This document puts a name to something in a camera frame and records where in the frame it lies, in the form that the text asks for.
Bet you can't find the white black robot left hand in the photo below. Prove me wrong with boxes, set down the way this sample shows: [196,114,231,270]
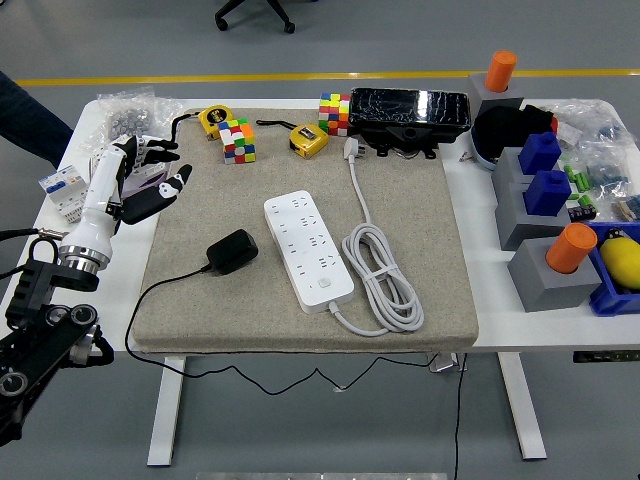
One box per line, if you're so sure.
[60,134,194,255]

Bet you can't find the black plug adapter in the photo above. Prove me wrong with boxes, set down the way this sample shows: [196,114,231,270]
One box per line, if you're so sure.
[206,228,260,276]

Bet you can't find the white power strip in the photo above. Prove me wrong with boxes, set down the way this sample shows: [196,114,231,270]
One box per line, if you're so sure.
[263,188,356,315]

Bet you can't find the white blue circuit breaker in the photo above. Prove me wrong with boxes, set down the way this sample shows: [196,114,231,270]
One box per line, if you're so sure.
[38,164,96,224]

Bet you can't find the clear bag of metal nuts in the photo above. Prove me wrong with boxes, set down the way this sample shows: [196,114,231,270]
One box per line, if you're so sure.
[81,85,186,151]

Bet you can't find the person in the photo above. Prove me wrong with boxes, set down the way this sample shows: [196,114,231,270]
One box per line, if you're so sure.
[0,69,75,171]

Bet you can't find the yellow tape measure round label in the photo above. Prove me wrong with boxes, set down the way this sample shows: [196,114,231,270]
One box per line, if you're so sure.
[169,104,234,151]

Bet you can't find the multicolour puzzle cube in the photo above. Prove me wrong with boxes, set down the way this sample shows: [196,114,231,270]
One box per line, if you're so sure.
[217,117,257,165]
[318,92,351,137]

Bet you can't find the black office chair base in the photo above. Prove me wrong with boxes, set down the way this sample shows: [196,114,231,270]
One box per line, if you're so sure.
[213,0,297,35]

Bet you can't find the grey-brown mat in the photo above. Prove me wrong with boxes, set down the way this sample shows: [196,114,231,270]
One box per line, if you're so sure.
[130,107,479,355]

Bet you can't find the black cracked box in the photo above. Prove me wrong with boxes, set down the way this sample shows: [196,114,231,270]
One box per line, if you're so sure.
[348,87,472,161]

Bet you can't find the white blue round device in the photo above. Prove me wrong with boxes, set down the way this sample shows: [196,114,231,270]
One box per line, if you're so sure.
[469,134,499,173]

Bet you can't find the grey block holder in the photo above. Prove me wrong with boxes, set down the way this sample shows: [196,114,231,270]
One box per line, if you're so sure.
[490,147,532,194]
[506,237,603,313]
[493,182,581,251]
[464,73,525,119]

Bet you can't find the black cap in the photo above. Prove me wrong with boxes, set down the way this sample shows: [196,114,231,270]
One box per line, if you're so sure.
[471,103,556,161]

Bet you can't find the white table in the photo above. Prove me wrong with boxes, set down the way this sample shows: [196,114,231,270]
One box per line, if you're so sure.
[0,98,640,467]

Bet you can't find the orange cylinder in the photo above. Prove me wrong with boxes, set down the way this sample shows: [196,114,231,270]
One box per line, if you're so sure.
[545,222,599,275]
[484,50,518,94]

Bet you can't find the blue block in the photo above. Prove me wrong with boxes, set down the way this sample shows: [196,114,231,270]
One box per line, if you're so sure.
[522,169,572,217]
[517,130,562,176]

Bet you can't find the clear plastic parts bag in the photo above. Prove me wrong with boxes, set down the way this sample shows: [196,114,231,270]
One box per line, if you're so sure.
[547,98,629,149]

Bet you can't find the clear bag blue parts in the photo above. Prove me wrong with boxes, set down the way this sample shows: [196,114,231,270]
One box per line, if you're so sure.
[582,142,632,201]

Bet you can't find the blue plastic bin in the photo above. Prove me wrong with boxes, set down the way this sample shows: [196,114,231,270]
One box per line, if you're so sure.
[584,221,640,317]

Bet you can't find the yellow toy fruit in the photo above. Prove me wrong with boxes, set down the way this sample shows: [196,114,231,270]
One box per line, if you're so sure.
[598,227,640,291]

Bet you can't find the clear bag brown parts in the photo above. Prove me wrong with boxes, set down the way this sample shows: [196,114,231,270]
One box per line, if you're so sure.
[610,193,640,221]

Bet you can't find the black table control panel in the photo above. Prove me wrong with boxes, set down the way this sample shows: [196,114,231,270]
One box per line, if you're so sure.
[572,350,640,364]

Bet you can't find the white wall socket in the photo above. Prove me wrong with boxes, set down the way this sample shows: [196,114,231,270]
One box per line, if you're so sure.
[128,159,169,184]
[87,147,109,179]

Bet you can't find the thin black adapter cord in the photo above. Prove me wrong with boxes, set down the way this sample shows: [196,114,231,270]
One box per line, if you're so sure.
[123,264,436,396]

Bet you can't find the white power strip cord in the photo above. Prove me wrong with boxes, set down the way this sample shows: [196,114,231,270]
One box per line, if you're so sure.
[327,137,425,338]

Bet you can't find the silver table bracket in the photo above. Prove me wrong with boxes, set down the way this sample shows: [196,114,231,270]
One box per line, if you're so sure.
[428,352,469,374]

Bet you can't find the black hanging cable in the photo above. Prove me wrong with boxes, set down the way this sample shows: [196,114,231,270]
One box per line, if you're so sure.
[452,352,469,480]

